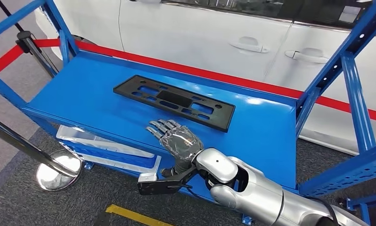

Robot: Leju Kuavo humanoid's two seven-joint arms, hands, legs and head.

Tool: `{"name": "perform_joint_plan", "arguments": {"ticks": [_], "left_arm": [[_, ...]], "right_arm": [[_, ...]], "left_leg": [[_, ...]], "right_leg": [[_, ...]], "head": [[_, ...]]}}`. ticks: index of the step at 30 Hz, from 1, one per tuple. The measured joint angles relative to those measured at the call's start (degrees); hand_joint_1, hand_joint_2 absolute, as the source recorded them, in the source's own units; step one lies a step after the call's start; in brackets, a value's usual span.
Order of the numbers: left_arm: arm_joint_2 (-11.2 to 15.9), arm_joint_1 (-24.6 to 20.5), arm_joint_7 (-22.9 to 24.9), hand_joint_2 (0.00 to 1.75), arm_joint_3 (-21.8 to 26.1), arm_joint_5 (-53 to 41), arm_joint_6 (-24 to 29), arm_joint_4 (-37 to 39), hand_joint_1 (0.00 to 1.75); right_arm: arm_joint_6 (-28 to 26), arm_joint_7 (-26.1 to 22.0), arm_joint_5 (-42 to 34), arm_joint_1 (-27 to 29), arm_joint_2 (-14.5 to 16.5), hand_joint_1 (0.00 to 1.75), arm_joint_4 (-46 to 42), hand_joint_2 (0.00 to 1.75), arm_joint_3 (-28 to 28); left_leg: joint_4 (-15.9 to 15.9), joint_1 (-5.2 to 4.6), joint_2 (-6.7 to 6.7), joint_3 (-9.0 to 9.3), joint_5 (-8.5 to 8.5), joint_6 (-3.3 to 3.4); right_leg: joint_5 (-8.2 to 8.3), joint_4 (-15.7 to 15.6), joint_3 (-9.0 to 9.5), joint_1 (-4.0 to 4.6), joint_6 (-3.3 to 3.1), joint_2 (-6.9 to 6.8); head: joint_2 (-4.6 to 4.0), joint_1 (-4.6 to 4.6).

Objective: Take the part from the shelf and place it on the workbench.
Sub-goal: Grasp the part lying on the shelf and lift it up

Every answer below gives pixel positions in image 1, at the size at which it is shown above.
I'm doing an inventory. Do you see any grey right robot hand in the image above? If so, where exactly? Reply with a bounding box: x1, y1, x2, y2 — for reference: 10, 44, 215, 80
145, 119, 205, 178

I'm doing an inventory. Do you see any black plastic panel part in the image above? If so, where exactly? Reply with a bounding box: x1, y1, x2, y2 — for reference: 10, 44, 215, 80
113, 74, 236, 133

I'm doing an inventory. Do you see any blue shelf board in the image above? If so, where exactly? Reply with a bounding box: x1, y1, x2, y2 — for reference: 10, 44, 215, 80
22, 50, 299, 203

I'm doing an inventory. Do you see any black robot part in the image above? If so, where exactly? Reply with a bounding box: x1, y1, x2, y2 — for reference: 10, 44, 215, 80
92, 212, 114, 226

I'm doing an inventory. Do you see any blue metal shelf rack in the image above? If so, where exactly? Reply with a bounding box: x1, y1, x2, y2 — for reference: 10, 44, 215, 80
0, 0, 376, 226

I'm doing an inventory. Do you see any clear plastic bin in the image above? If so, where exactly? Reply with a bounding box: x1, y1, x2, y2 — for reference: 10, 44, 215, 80
56, 124, 156, 159
79, 153, 163, 175

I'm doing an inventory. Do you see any red barrier belt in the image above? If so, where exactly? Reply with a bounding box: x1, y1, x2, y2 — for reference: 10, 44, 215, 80
0, 45, 25, 75
33, 38, 376, 124

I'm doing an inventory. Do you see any yellow floor tape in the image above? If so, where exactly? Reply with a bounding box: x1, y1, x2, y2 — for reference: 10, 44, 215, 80
105, 204, 174, 226

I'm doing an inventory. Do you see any white car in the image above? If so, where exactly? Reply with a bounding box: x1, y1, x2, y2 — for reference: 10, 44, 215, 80
35, 0, 376, 157

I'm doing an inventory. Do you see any chrome stanchion with black cap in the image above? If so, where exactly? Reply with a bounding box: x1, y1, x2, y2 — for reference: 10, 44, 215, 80
16, 30, 60, 78
0, 114, 83, 192

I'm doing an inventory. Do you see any black stanchion pole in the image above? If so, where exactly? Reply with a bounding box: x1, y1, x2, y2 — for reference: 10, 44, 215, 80
0, 0, 24, 32

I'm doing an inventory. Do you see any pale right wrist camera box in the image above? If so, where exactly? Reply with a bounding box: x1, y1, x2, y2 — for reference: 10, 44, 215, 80
137, 172, 159, 183

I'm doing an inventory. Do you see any white car door handle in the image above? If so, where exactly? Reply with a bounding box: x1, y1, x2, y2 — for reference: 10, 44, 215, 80
285, 48, 331, 65
229, 36, 270, 54

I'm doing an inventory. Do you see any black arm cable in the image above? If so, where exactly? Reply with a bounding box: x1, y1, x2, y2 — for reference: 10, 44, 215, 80
185, 186, 340, 226

